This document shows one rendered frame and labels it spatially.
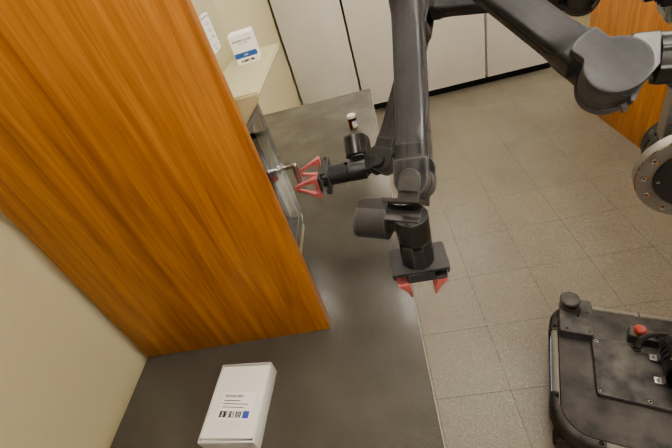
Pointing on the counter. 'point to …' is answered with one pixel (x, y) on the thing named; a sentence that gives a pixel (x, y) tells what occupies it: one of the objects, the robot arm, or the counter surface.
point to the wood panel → (139, 153)
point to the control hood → (250, 79)
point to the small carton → (244, 46)
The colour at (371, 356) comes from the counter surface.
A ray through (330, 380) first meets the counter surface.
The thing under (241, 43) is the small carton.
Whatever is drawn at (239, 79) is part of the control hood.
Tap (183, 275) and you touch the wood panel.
